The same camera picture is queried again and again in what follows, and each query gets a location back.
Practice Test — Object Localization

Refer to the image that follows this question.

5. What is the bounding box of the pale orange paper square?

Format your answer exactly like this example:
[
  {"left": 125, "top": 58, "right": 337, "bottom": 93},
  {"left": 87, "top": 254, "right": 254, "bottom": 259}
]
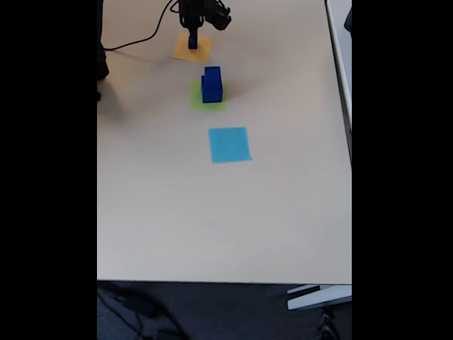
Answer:
[{"left": 172, "top": 33, "right": 214, "bottom": 64}]

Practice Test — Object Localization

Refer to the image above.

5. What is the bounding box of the green paper square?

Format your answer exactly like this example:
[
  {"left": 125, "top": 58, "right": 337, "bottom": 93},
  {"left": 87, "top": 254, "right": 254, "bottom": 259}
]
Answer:
[{"left": 189, "top": 79, "right": 227, "bottom": 113}]

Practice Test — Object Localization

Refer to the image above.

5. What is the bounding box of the blue paper square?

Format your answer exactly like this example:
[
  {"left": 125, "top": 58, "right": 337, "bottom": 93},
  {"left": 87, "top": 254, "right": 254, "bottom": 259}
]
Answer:
[{"left": 208, "top": 126, "right": 253, "bottom": 164}]

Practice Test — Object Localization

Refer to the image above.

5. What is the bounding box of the extra large blue cube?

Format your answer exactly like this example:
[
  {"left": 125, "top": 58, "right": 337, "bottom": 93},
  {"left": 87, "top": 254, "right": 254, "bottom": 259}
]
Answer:
[{"left": 200, "top": 75, "right": 225, "bottom": 104}]

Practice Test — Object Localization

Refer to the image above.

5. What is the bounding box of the white table foot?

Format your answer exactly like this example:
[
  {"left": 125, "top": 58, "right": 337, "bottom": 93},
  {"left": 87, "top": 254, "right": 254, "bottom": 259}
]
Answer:
[{"left": 286, "top": 284, "right": 352, "bottom": 312}]

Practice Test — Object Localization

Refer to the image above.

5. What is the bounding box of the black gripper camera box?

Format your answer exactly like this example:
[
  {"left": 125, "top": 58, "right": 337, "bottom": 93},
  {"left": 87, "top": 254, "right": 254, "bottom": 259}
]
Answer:
[{"left": 204, "top": 1, "right": 233, "bottom": 32}]

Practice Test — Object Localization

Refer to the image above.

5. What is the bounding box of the black floor cable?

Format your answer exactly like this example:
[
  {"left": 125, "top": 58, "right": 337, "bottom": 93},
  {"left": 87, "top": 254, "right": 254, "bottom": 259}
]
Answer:
[{"left": 97, "top": 283, "right": 187, "bottom": 340}]

